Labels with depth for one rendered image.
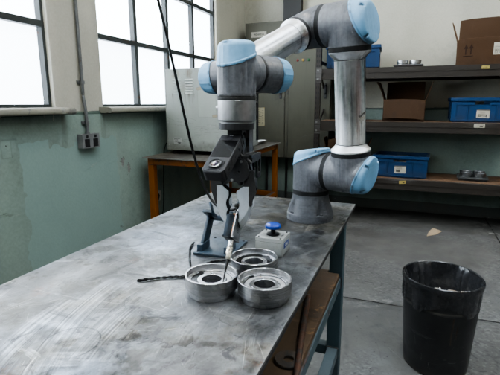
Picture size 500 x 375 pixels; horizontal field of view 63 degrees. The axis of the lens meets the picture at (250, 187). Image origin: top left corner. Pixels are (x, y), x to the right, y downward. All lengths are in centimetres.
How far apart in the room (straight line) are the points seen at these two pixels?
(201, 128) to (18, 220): 141
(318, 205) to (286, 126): 343
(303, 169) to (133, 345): 78
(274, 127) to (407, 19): 176
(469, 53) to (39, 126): 349
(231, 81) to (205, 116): 236
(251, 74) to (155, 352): 51
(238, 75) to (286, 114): 391
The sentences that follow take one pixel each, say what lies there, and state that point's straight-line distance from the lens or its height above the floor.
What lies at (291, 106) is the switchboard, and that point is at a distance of 466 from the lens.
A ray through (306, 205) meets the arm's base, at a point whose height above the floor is 86.
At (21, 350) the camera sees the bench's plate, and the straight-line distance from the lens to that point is 76.
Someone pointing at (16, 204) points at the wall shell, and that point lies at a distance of 249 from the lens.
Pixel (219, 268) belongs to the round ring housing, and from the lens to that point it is 88.
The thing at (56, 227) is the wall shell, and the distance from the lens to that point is 269.
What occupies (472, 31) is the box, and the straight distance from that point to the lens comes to 428.
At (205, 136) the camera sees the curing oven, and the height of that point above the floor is 93.
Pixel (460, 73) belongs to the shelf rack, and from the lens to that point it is 416.
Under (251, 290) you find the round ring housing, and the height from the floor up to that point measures 84.
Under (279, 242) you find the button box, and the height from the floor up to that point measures 84.
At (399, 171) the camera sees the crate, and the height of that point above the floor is 51.
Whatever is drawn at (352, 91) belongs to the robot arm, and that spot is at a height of 120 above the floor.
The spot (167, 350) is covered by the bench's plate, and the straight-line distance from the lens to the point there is 68.
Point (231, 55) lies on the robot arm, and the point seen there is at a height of 126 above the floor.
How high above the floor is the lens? 117
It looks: 12 degrees down
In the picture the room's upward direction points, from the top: straight up
